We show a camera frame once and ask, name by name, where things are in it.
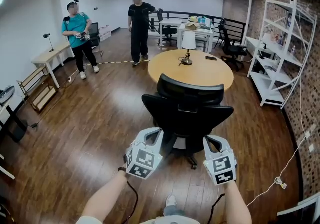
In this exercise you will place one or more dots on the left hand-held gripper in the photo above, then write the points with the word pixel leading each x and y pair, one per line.
pixel 142 160

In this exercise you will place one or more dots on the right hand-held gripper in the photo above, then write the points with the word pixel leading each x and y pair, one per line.
pixel 221 168

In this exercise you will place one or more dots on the black mesh office chair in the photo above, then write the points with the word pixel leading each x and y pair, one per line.
pixel 187 118

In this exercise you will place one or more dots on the person's left forearm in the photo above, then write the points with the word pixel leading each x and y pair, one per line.
pixel 107 198

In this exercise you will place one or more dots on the person's right forearm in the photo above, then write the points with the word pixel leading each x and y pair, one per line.
pixel 237 203

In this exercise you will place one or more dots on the person's white shoe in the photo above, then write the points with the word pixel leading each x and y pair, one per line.
pixel 171 200

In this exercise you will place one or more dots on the round wooden table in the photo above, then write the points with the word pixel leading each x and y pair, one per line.
pixel 200 73

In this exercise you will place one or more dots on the person's blue jeans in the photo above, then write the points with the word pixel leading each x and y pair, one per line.
pixel 173 210

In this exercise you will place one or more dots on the person's white t-shirt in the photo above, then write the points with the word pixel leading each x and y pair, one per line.
pixel 160 220

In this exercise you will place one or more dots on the black smartphone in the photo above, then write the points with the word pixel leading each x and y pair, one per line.
pixel 211 58

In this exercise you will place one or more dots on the white power strip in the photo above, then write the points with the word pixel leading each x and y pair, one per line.
pixel 70 78

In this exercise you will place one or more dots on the white shade table lamp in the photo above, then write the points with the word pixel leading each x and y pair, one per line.
pixel 189 41

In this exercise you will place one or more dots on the black webcam on stand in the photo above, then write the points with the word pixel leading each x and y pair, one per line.
pixel 262 52

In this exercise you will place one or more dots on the white framed board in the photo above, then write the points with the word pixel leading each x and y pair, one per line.
pixel 300 210

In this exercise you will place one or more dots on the white metal shelving unit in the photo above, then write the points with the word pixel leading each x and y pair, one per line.
pixel 280 51

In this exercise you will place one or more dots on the pale storage box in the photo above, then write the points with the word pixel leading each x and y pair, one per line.
pixel 105 33

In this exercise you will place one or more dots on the brown cardboard box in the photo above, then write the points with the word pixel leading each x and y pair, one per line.
pixel 192 26

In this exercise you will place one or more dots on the black power adapter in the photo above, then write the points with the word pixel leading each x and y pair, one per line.
pixel 34 125

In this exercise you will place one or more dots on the black metal railing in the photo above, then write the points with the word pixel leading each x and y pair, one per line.
pixel 232 26

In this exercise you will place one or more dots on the wooden shoe rack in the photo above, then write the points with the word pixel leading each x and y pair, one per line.
pixel 40 88

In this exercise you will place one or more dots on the white blue carton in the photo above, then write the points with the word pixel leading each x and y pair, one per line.
pixel 206 22

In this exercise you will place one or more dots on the white plastic bottle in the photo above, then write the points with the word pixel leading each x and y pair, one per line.
pixel 294 49

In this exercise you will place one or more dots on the pale yellow hat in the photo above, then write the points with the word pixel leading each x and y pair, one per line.
pixel 193 19

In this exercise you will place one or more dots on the wooden top white desk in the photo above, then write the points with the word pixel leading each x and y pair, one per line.
pixel 52 54

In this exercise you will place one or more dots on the black desk lamp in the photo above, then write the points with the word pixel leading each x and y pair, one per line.
pixel 50 43

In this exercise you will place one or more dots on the black-legged desk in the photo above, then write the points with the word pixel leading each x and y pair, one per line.
pixel 13 120

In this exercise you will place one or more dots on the grey model ship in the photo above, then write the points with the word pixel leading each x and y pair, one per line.
pixel 7 93

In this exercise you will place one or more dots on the white wall socket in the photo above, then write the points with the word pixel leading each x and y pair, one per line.
pixel 307 133
pixel 311 148

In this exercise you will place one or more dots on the white table frame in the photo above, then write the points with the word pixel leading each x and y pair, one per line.
pixel 6 168

